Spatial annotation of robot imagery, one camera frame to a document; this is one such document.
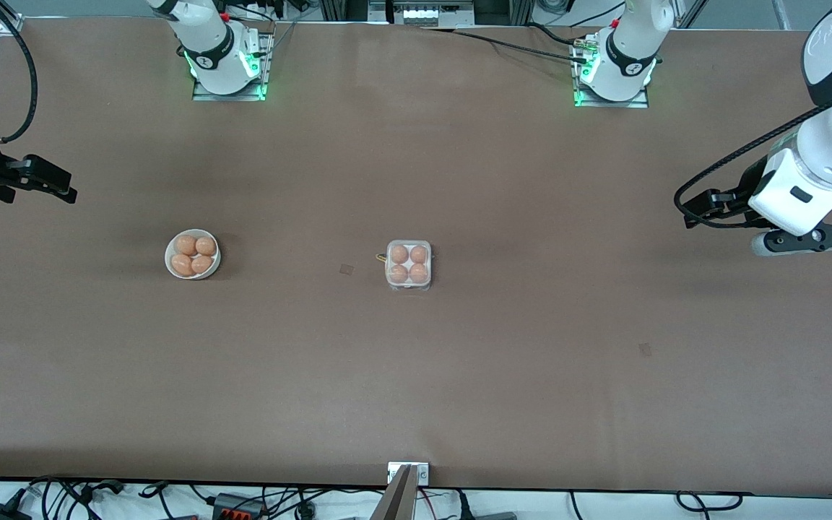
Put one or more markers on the white bowl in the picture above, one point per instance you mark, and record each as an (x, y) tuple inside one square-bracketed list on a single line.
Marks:
[(217, 260)]

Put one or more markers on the black power adapter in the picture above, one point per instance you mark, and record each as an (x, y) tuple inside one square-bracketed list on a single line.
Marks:
[(1, 513)]

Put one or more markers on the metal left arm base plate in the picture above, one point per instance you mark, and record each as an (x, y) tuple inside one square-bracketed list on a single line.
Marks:
[(640, 103)]

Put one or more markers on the aluminium camera pole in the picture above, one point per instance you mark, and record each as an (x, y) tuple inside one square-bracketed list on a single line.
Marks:
[(398, 502)]

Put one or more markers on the clear plastic egg box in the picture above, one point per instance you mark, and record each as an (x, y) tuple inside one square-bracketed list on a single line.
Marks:
[(409, 263)]

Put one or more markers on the black aluminium frame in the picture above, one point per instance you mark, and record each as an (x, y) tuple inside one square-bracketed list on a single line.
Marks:
[(344, 9)]

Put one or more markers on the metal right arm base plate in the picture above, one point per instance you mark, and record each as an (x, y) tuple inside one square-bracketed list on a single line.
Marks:
[(203, 94)]

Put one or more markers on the brown egg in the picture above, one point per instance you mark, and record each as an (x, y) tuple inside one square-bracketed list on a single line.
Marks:
[(206, 246), (399, 274), (182, 264), (419, 254), (201, 263), (186, 244), (399, 253), (419, 273)]

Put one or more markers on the black box with orange connectors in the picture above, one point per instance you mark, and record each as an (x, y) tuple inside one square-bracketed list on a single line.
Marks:
[(239, 509)]

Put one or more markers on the silver table corner bracket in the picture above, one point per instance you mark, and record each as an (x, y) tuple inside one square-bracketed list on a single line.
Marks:
[(8, 29)]

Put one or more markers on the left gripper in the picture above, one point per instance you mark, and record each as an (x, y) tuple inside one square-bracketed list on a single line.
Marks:
[(750, 184)]

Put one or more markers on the white power strip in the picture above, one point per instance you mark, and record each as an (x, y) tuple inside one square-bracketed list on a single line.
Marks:
[(423, 14)]

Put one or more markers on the silver camera bracket plate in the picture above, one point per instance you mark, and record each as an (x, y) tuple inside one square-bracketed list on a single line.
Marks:
[(423, 473)]

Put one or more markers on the small grey box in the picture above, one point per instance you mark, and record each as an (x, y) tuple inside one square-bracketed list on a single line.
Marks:
[(495, 516)]

